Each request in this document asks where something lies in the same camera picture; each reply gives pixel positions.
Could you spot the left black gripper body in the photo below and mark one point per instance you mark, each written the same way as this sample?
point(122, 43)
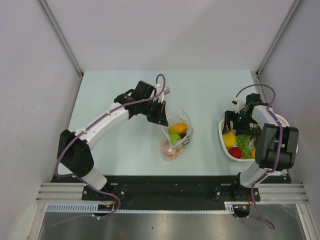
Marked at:
point(151, 109)

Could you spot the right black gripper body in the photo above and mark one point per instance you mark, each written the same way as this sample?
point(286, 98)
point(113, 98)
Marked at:
point(241, 121)

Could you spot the yellow lemon toy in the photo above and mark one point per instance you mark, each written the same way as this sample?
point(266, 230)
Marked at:
point(229, 139)

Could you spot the yellow green mango toy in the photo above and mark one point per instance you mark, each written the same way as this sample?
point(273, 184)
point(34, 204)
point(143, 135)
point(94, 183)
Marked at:
point(178, 128)

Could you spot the small green lime toy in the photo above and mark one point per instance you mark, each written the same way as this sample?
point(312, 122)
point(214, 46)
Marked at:
point(174, 138)

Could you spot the clear zip top bag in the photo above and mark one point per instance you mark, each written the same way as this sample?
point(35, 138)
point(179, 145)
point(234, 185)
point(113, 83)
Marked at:
point(174, 117)

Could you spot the green grape bunch toy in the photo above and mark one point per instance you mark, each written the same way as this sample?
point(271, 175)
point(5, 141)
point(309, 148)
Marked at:
point(243, 142)

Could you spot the red apple toy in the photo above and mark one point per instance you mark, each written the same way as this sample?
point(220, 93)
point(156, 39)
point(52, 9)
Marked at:
point(235, 152)

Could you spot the orange toy fruit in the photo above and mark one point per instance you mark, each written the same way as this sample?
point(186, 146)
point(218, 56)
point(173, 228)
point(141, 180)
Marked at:
point(172, 153)

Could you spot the dark purple plum toy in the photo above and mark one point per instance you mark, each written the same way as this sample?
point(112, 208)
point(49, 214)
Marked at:
point(186, 138)

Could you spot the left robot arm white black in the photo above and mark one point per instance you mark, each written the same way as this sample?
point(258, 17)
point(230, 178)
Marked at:
point(75, 147)

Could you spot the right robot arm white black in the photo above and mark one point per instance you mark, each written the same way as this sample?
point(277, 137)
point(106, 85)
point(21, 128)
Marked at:
point(274, 142)

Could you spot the pineapple toy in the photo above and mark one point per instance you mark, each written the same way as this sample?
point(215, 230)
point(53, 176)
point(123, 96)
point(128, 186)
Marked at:
point(253, 135)

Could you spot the yellow orange mango toy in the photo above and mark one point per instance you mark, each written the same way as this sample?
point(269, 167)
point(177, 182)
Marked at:
point(253, 153)

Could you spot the white perforated plastic basket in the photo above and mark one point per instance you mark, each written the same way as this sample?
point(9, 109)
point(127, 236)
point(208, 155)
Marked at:
point(283, 121)

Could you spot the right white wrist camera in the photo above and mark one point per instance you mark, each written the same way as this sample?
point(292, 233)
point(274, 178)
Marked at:
point(239, 105)

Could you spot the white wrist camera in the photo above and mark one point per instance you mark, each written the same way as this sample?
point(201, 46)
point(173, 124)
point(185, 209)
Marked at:
point(239, 105)
point(161, 92)

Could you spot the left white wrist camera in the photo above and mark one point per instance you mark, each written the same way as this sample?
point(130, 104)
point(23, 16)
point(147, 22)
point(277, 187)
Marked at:
point(161, 92)

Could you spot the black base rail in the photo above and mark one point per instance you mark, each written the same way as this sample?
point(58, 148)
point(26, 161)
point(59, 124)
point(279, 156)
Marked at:
point(174, 193)

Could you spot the right aluminium frame post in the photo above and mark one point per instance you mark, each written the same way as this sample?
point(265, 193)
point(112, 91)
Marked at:
point(293, 9)

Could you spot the aluminium frame post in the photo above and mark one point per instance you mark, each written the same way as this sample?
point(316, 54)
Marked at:
point(293, 9)
point(53, 23)

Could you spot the left aluminium frame post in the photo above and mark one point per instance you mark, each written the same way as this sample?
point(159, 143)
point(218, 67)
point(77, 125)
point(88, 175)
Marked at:
point(53, 23)

